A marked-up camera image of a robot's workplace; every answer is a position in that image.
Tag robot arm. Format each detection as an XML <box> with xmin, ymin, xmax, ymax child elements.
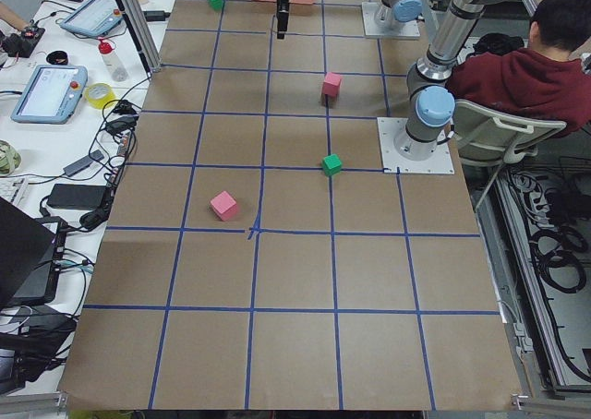
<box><xmin>393</xmin><ymin>0</ymin><xmax>504</xmax><ymax>161</ymax></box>
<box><xmin>374</xmin><ymin>0</ymin><xmax>423</xmax><ymax>30</ymax></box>

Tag green cube near bin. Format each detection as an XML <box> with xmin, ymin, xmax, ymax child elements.
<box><xmin>208</xmin><ymin>0</ymin><xmax>224</xmax><ymax>11</ymax></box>

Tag pink cube near centre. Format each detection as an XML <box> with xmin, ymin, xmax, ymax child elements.
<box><xmin>321</xmin><ymin>72</ymin><xmax>343</xmax><ymax>98</ymax></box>

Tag pink cube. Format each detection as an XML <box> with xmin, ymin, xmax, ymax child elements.
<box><xmin>210</xmin><ymin>190</ymin><xmax>239</xmax><ymax>221</ymax></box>
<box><xmin>321</xmin><ymin>72</ymin><xmax>343</xmax><ymax>98</ymax></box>

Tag black power adapter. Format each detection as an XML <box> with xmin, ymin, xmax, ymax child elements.
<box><xmin>143</xmin><ymin>10</ymin><xmax>171</xmax><ymax>22</ymax></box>

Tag green cube near base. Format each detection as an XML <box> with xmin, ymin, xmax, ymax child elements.
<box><xmin>321</xmin><ymin>153</ymin><xmax>343</xmax><ymax>177</ymax></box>

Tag squeeze bottle red cap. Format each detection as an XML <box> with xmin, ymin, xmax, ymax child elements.
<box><xmin>98</xmin><ymin>40</ymin><xmax>128</xmax><ymax>82</ymax></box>

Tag teach pendant far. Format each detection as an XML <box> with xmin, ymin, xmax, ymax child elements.
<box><xmin>59</xmin><ymin>0</ymin><xmax>123</xmax><ymax>38</ymax></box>

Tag teach pendant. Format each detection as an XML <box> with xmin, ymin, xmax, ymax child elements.
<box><xmin>59</xmin><ymin>0</ymin><xmax>123</xmax><ymax>38</ymax></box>
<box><xmin>11</xmin><ymin>65</ymin><xmax>88</xmax><ymax>125</ymax></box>

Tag pink cube far side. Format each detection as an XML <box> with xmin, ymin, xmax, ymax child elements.
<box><xmin>210</xmin><ymin>190</ymin><xmax>239</xmax><ymax>221</ymax></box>

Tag yellow tape roll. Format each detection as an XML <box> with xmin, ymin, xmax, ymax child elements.
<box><xmin>84</xmin><ymin>83</ymin><xmax>116</xmax><ymax>110</ymax></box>

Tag black round cup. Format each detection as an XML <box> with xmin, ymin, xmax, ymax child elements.
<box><xmin>46</xmin><ymin>50</ymin><xmax>69</xmax><ymax>66</ymax></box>

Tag white chair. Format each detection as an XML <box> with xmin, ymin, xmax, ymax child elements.
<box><xmin>452</xmin><ymin>100</ymin><xmax>566</xmax><ymax>210</ymax></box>

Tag teach pendant near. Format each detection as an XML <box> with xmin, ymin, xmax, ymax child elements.
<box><xmin>11</xmin><ymin>65</ymin><xmax>88</xmax><ymax>125</ymax></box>

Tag person in red hoodie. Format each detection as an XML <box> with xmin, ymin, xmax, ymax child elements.
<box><xmin>446</xmin><ymin>0</ymin><xmax>590</xmax><ymax>138</ymax></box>

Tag black power brick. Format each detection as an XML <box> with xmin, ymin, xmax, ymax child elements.
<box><xmin>47</xmin><ymin>184</ymin><xmax>106</xmax><ymax>210</ymax></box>

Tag green camouflage tape roll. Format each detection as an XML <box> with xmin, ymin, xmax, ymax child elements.
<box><xmin>0</xmin><ymin>140</ymin><xmax>21</xmax><ymax>177</ymax></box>

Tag black laptop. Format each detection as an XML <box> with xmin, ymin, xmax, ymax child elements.
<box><xmin>1</xmin><ymin>199</ymin><xmax>66</xmax><ymax>308</ymax></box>

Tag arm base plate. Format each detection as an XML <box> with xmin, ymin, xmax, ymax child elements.
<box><xmin>377</xmin><ymin>117</ymin><xmax>454</xmax><ymax>174</ymax></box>
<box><xmin>361</xmin><ymin>2</ymin><xmax>420</xmax><ymax>40</ymax></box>

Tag aluminium frame post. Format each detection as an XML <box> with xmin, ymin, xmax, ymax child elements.
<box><xmin>115</xmin><ymin>0</ymin><xmax>162</xmax><ymax>76</ymax></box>

